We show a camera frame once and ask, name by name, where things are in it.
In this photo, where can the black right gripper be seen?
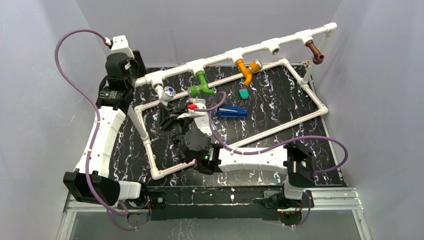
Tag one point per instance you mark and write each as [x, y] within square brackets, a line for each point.
[168, 116]

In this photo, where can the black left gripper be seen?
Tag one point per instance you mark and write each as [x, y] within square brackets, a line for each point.
[139, 59]

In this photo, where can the white plastic faucet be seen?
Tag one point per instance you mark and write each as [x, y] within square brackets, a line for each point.
[165, 94]

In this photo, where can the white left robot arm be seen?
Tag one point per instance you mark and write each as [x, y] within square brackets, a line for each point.
[115, 94]

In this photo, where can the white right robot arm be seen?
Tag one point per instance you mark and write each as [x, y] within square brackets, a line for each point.
[196, 142]

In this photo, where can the white plastic package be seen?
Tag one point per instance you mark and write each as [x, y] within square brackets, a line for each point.
[202, 123]

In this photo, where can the green plastic faucet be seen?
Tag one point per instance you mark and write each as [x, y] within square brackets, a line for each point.
[202, 87]

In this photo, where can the blue stapler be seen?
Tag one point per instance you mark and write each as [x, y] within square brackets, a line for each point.
[228, 111]

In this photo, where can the teal small box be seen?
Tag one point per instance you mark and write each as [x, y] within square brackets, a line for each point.
[244, 94]

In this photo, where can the orange plastic faucet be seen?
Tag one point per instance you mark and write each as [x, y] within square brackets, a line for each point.
[248, 71]

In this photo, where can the brown plastic faucet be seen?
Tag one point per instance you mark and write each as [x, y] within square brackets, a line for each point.
[318, 57]

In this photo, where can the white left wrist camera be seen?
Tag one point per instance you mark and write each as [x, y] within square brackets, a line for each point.
[119, 44]

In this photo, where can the black metal base rail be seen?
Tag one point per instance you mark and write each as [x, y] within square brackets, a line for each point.
[268, 203]

